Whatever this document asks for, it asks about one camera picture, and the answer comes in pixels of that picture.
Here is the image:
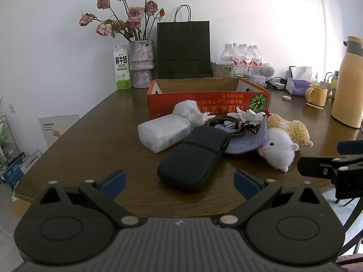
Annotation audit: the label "white plastic bottle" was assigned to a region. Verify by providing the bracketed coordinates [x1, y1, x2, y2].
[137, 113, 191, 153]

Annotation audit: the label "black zip pouch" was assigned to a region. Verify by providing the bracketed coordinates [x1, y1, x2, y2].
[157, 126, 231, 192]

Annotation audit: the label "yellow mug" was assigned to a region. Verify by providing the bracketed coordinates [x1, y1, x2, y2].
[305, 84, 328, 106]

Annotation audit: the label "blue printed boxes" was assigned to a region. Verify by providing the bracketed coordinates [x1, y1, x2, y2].
[2, 150, 43, 191]

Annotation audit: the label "white green milk carton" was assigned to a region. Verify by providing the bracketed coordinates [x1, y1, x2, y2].
[113, 45, 131, 90]

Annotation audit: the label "purple white tissue box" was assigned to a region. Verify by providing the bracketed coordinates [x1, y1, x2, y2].
[286, 66, 313, 96]

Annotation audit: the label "black paper bag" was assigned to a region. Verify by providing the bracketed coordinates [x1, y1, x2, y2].
[157, 5, 211, 79]

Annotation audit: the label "white printed card box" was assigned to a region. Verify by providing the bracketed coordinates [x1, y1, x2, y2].
[244, 74, 265, 88]

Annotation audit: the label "pack of clear water bottles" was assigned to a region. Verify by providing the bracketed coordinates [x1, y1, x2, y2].
[221, 43, 264, 78]

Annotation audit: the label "wire storage rack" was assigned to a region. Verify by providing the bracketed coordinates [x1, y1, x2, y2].
[0, 115, 21, 176]

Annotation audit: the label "white power adapter cable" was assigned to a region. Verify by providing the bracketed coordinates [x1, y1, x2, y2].
[265, 76, 290, 86]

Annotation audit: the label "white printed board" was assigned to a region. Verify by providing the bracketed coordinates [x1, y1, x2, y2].
[39, 114, 80, 148]

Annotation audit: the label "pale purple textured vase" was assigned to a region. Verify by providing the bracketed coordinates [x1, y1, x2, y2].
[128, 40, 156, 89]

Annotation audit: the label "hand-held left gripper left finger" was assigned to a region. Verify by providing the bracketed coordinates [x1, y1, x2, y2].
[35, 170, 141, 228]

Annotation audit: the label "white plastic bag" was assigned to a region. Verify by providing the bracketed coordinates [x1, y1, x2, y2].
[172, 100, 212, 126]

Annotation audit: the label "white yellow plush sheep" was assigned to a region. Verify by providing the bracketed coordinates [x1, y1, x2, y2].
[258, 114, 314, 172]

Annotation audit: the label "clear grain container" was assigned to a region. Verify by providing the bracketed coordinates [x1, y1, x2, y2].
[211, 60, 233, 78]

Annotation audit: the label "white tissue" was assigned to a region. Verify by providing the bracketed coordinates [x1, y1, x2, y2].
[237, 108, 268, 124]

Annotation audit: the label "white round device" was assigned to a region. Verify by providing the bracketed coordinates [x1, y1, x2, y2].
[261, 63, 275, 78]

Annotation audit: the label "orange cardboard box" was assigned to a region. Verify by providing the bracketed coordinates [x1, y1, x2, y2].
[147, 77, 271, 120]

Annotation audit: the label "black cable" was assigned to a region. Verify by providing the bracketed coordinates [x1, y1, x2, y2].
[204, 114, 259, 136]

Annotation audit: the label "brown cardboard sheet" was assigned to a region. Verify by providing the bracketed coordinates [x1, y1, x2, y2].
[11, 195, 32, 226]

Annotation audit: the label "purple felt cloth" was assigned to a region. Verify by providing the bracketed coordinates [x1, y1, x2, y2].
[224, 116, 269, 155]

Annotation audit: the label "brown wooden desk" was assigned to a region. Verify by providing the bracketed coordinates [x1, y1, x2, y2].
[14, 76, 363, 225]

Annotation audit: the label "yellow thermos jug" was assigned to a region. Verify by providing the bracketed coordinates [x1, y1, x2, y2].
[331, 36, 363, 129]

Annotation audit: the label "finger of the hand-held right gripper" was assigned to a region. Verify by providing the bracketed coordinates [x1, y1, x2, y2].
[297, 155, 363, 180]
[337, 140, 363, 154]

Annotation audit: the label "dried pink rose bouquet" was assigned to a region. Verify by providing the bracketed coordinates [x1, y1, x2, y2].
[79, 0, 165, 41]

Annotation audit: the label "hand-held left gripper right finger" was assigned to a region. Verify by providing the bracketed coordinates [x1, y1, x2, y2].
[218, 169, 326, 228]

